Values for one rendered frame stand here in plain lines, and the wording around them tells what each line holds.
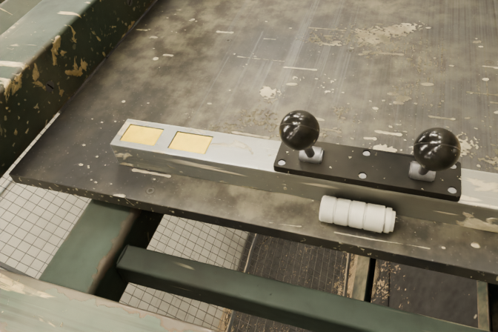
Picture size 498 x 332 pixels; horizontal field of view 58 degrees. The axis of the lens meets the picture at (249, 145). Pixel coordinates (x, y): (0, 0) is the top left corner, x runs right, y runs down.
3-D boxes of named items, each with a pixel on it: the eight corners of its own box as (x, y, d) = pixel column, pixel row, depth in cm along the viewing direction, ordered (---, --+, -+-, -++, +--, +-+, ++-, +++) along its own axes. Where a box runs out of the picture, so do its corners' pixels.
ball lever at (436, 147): (436, 194, 48) (462, 170, 35) (399, 188, 49) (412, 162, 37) (440, 160, 49) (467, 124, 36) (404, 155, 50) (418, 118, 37)
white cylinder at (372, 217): (318, 226, 50) (390, 240, 48) (318, 210, 48) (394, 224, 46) (323, 204, 52) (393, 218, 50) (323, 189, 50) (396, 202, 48)
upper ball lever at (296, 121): (325, 176, 51) (313, 147, 39) (293, 170, 53) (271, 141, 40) (331, 144, 52) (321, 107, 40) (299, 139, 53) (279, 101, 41)
